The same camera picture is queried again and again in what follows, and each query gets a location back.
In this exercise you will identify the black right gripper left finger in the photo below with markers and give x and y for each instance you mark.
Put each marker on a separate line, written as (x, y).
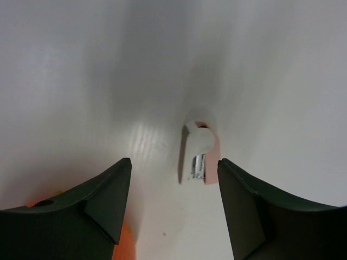
(115, 181)

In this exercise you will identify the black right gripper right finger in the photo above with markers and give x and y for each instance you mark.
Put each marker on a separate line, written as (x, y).
(265, 222)

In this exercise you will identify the orange round desk organizer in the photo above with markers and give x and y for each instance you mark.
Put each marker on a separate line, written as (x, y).
(123, 243)

